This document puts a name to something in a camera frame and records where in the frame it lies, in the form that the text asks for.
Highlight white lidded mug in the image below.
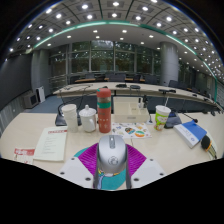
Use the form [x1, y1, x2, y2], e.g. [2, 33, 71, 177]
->
[78, 104, 98, 133]

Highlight white standing appliance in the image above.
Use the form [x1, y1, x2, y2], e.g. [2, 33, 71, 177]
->
[35, 85, 47, 103]

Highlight ceiling lights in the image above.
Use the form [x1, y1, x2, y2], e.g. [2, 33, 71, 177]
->
[8, 0, 224, 84]

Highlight white sheet red header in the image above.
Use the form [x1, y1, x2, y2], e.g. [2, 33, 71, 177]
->
[33, 125, 69, 163]

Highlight round teal cartoon mouse pad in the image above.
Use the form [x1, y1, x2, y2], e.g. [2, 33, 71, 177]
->
[73, 147, 128, 191]

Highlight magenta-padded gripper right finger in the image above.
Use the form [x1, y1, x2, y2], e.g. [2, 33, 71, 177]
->
[124, 143, 167, 190]

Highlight dark office chairs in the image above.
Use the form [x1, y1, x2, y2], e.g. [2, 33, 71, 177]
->
[68, 71, 161, 85]

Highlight grey-blue desk gooseneck microphone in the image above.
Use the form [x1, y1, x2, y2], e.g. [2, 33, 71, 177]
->
[164, 111, 199, 129]

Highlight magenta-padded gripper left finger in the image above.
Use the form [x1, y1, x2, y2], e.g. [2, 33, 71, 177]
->
[58, 143, 101, 190]

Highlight white paper cup stack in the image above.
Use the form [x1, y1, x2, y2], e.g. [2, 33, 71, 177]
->
[61, 103, 79, 133]

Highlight grey low floor cabinet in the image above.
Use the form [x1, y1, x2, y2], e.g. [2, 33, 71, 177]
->
[22, 91, 39, 109]

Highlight colourful sticker sheet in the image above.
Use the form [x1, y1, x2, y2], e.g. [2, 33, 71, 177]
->
[110, 122, 152, 140]

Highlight green printed paper cup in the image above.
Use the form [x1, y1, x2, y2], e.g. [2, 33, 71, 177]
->
[154, 104, 172, 132]

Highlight red drink bottle green band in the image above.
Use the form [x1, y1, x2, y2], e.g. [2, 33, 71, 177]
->
[96, 87, 112, 134]

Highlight blue and white book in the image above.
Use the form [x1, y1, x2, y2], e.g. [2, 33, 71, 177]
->
[173, 119, 208, 149]

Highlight silver computer mouse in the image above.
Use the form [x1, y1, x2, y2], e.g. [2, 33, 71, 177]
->
[96, 134, 128, 177]

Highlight white open box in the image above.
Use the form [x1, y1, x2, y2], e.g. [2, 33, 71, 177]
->
[112, 96, 150, 124]

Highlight red and white leaflet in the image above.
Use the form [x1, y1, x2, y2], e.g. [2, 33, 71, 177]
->
[13, 147, 36, 165]

